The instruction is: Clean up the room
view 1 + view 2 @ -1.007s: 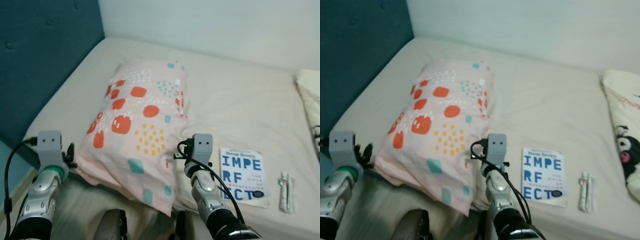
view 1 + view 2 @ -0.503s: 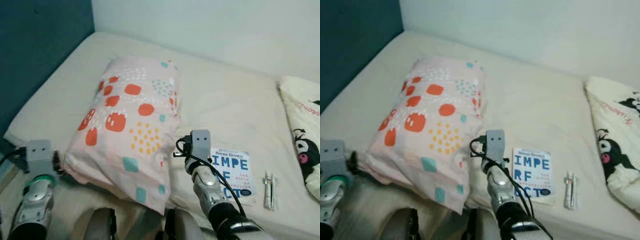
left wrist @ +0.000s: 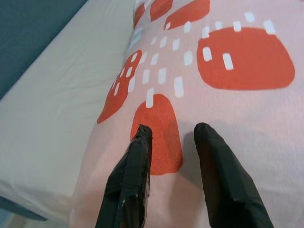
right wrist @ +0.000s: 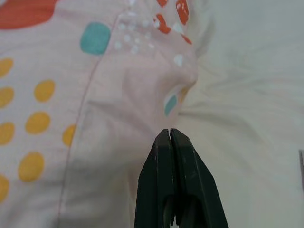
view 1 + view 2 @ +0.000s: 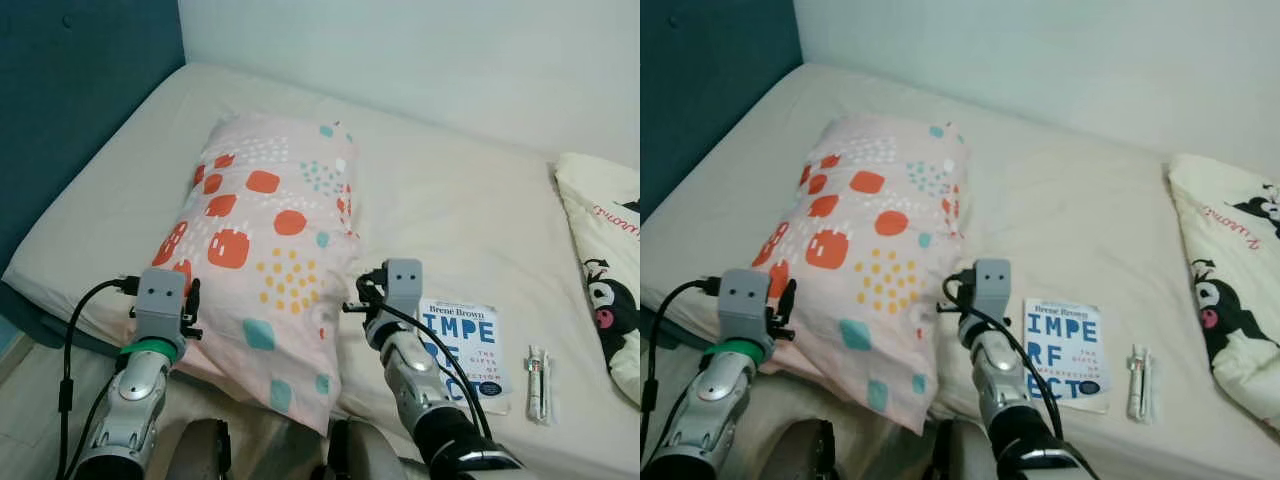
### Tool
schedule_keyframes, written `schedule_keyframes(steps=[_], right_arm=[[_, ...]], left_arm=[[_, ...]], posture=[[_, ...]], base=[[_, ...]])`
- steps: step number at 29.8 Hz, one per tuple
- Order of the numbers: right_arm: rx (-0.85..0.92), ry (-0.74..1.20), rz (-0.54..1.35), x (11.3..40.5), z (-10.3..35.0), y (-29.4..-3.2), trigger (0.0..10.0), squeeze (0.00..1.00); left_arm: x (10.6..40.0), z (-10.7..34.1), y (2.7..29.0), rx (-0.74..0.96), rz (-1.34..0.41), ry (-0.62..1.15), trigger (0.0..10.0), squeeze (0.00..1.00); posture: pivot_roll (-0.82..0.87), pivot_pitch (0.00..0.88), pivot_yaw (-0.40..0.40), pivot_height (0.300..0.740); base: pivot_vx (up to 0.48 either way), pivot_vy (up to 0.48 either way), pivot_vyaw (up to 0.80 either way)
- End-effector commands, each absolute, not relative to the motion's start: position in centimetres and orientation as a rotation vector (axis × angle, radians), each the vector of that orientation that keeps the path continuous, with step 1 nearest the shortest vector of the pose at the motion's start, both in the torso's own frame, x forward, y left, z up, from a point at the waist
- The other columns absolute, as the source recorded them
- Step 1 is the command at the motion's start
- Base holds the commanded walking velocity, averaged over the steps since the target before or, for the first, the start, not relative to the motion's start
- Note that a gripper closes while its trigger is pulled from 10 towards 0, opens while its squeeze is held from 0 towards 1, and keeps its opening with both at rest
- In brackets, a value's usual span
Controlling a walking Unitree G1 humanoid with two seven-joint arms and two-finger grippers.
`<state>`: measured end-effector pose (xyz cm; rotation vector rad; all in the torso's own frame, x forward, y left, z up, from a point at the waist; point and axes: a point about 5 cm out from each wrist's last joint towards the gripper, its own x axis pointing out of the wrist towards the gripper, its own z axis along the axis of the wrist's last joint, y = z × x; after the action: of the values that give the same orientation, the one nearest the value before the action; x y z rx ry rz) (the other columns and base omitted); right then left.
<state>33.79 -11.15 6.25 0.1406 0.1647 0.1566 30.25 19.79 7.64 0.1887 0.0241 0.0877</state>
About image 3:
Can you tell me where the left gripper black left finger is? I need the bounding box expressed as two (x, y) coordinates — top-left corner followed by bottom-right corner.
(95, 124), (154, 228)

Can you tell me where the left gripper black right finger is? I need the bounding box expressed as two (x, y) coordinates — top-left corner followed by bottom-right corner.
(193, 122), (275, 228)

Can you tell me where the pink pillow with orange spots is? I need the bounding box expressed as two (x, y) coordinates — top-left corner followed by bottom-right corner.
(70, 0), (304, 228)

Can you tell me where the cream sheeted bed mattress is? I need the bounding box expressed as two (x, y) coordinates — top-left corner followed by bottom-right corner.
(0, 0), (141, 224)

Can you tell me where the teal upholstered headboard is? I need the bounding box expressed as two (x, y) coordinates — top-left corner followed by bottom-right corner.
(0, 0), (84, 99)

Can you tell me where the teal bed frame rail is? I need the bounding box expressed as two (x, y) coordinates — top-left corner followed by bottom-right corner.
(0, 196), (47, 223)

